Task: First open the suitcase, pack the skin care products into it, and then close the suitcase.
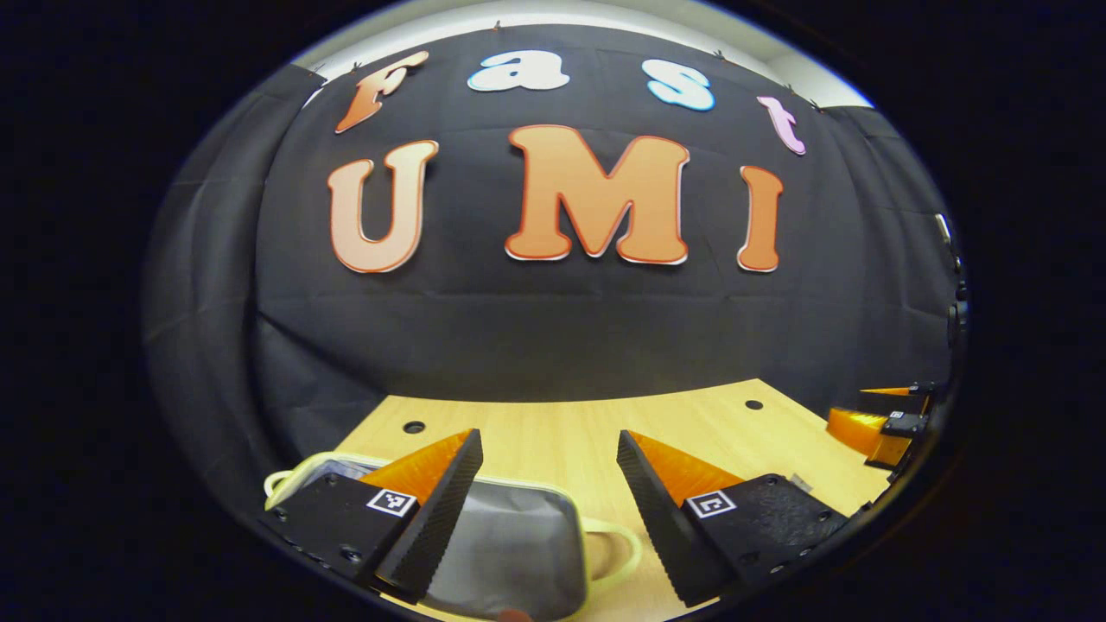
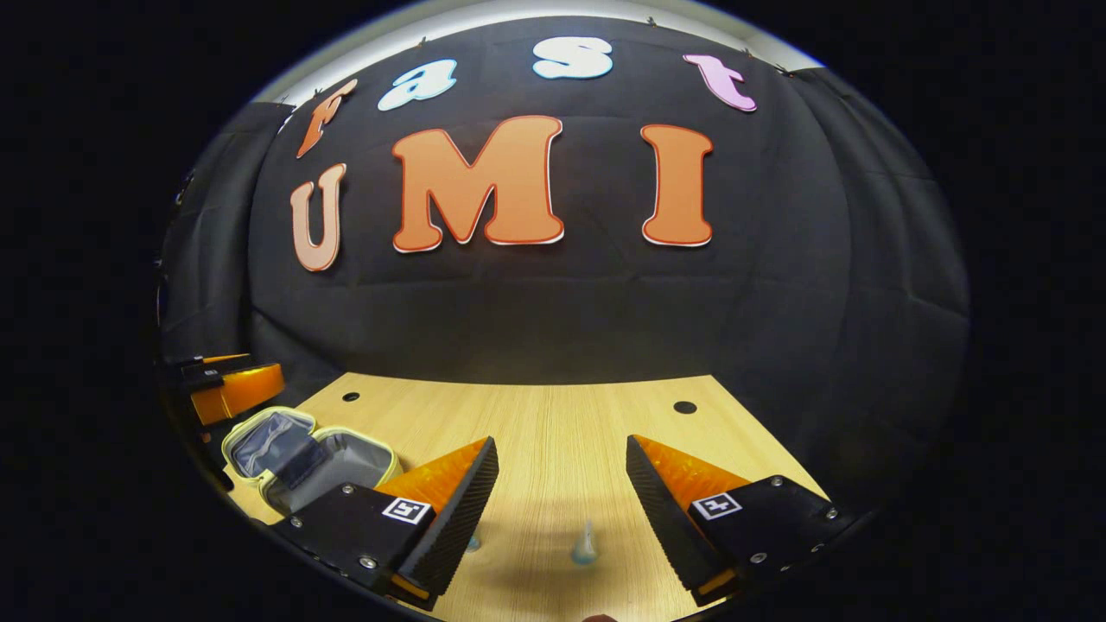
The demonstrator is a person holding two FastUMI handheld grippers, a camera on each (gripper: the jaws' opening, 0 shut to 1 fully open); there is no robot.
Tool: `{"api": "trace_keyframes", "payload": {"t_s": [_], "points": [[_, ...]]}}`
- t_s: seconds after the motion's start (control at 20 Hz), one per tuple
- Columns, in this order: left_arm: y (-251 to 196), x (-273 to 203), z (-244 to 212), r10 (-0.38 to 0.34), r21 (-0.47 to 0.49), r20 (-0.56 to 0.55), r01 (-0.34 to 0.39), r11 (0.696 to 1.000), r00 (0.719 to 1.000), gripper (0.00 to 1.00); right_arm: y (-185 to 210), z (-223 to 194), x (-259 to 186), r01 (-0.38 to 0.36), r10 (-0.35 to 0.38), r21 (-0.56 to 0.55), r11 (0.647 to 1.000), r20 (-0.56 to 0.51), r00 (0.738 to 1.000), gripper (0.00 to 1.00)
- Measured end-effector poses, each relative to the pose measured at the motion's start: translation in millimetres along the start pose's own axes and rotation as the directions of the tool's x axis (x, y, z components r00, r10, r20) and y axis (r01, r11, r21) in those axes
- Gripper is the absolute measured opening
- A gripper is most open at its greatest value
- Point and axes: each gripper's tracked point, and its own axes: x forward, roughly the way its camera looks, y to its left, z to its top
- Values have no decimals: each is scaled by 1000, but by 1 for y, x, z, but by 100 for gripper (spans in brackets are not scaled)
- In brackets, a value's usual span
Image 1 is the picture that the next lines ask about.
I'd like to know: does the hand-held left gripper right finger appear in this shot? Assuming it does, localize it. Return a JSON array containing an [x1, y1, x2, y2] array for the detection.
[[615, 429, 852, 608]]

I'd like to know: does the cream suitcase with grey lining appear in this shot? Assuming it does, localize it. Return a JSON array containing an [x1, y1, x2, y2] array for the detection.
[[264, 451, 645, 622]]

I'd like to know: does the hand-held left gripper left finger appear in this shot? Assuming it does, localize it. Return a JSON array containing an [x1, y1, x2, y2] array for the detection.
[[259, 428, 485, 606]]

